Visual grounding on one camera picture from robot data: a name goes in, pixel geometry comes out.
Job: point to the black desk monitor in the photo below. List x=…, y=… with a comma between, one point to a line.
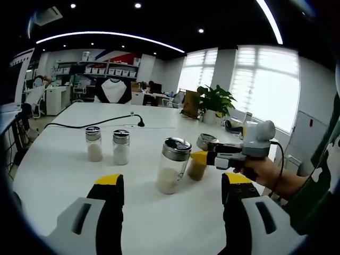
x=157, y=88

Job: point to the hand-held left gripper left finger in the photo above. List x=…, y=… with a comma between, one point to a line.
x=111, y=217

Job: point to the white office chair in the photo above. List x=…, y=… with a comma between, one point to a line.
x=79, y=89

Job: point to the curved ceiling light strip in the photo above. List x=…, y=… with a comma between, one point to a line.
x=271, y=19
x=111, y=33

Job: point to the small seasoning bottle white powder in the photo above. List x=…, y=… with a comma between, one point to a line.
x=120, y=155

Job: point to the white board panel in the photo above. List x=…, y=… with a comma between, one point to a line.
x=309, y=132

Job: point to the person's right hand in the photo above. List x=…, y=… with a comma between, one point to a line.
x=259, y=171

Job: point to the brown paper bag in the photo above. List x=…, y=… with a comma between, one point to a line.
x=191, y=103

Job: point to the white cabinet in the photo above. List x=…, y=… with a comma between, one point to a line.
x=57, y=101

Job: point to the ceiling air conditioner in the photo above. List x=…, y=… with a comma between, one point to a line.
x=49, y=16

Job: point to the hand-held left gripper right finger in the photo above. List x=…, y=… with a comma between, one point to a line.
x=233, y=220

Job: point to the row of white storage bins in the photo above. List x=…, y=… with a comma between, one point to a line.
x=117, y=71

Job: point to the green potted plant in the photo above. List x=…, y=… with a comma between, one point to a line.
x=215, y=101

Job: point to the tall seasoning bottle white grains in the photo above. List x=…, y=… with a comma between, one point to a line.
x=172, y=172

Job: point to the small seasoning bottle beige grains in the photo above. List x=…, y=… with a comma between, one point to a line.
x=94, y=151

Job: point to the grey office chair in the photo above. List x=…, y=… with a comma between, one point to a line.
x=175, y=99

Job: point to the white thermos bottle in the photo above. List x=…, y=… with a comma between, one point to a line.
x=248, y=117

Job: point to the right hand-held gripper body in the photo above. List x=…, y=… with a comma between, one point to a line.
x=256, y=148

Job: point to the tall seasoning bottle brown powder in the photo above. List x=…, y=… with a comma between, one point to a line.
x=196, y=171

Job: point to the grey storage shelf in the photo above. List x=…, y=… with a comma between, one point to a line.
x=117, y=77

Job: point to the white laptop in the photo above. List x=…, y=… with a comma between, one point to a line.
x=26, y=74

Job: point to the window with white blinds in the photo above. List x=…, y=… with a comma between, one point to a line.
x=199, y=69
x=265, y=87

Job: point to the grey black headphones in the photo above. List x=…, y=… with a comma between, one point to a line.
x=233, y=126

